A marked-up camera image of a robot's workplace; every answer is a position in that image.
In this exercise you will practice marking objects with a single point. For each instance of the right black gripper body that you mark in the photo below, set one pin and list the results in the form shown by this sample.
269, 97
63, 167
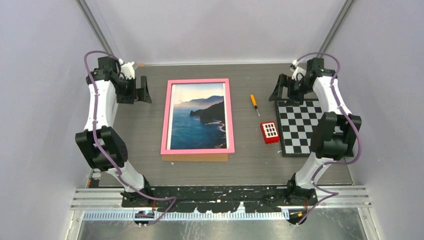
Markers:
296, 89

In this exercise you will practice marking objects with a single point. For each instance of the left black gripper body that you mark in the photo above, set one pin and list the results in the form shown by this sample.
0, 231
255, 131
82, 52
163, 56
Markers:
126, 91

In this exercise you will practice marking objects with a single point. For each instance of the orange handled screwdriver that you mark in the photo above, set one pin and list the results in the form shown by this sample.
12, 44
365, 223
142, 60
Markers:
254, 103

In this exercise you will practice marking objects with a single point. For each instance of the landscape photo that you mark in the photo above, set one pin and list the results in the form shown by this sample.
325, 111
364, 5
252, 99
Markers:
197, 117

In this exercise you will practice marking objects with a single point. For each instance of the pink picture frame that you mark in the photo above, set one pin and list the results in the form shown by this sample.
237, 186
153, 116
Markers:
229, 120

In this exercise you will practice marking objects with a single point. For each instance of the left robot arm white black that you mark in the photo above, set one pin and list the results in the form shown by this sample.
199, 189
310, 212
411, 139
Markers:
111, 83

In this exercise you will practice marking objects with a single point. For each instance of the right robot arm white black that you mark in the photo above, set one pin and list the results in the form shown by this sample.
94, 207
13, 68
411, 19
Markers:
326, 91

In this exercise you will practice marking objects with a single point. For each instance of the black white checkerboard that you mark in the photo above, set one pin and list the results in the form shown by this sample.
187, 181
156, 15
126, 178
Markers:
306, 129

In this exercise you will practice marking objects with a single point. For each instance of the red white toy block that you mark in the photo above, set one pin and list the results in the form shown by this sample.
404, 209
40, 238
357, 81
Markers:
269, 132

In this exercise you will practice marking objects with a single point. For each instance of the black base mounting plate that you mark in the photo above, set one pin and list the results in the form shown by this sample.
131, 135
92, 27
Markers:
221, 198

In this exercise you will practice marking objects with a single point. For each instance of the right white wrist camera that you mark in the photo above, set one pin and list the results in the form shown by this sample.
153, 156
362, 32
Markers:
298, 73

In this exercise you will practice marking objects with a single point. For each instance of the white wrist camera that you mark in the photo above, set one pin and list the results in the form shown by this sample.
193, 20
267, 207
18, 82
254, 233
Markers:
127, 69
298, 73

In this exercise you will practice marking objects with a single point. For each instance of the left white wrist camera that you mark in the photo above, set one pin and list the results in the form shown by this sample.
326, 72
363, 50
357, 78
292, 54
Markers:
127, 69

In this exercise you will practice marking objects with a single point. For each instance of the brown frame backing board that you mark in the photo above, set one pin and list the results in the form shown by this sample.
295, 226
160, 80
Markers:
215, 157

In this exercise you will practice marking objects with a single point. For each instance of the aluminium rail frame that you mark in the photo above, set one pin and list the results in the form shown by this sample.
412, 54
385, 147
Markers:
106, 205

